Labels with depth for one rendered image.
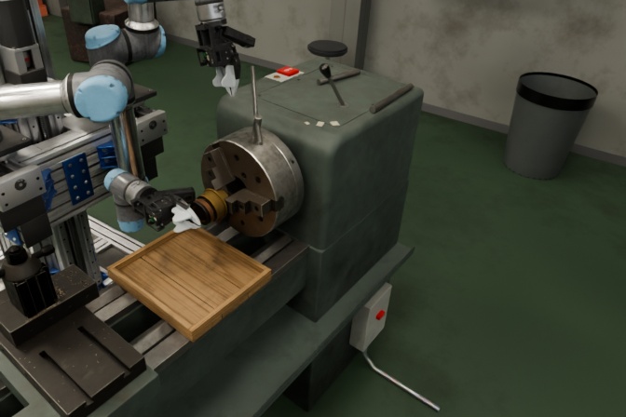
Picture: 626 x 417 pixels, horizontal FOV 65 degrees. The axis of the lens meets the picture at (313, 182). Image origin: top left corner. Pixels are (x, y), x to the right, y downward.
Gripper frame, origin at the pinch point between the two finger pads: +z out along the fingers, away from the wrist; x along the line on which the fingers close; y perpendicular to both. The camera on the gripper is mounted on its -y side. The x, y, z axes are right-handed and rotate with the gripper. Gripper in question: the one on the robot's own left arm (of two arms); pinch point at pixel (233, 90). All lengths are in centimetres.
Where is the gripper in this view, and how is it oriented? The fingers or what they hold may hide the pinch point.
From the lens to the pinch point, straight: 147.1
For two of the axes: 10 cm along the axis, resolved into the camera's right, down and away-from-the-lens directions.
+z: 1.4, 9.1, 4.0
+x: 7.8, 1.4, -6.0
